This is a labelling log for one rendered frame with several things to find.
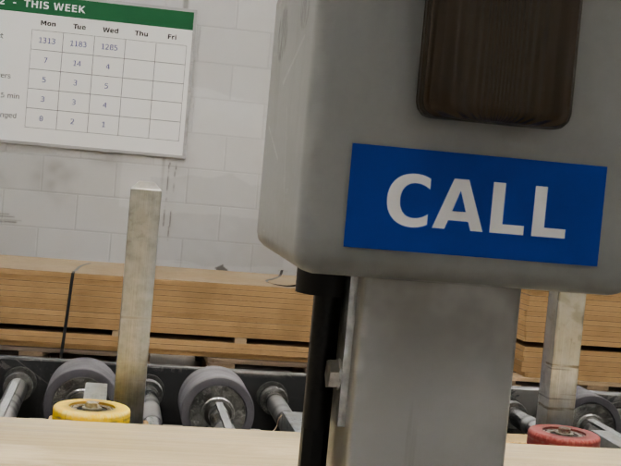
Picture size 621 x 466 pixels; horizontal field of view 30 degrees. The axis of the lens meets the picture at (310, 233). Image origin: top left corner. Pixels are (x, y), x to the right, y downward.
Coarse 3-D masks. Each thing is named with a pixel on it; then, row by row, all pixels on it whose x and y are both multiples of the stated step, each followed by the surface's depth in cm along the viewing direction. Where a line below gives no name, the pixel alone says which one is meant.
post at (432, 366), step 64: (320, 320) 26; (384, 320) 24; (448, 320) 25; (512, 320) 25; (320, 384) 26; (384, 384) 25; (448, 384) 25; (320, 448) 26; (384, 448) 25; (448, 448) 25
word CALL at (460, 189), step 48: (384, 192) 22; (432, 192) 23; (480, 192) 23; (528, 192) 23; (576, 192) 23; (384, 240) 22; (432, 240) 23; (480, 240) 23; (528, 240) 23; (576, 240) 23
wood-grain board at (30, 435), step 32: (0, 448) 103; (32, 448) 104; (64, 448) 105; (96, 448) 106; (128, 448) 107; (160, 448) 108; (192, 448) 109; (224, 448) 110; (256, 448) 112; (288, 448) 113; (512, 448) 121; (544, 448) 123; (576, 448) 124; (608, 448) 126
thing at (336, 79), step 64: (320, 0) 22; (384, 0) 22; (320, 64) 22; (384, 64) 22; (320, 128) 22; (384, 128) 22; (448, 128) 23; (512, 128) 23; (576, 128) 23; (320, 192) 22; (320, 256) 22; (384, 256) 23; (448, 256) 23
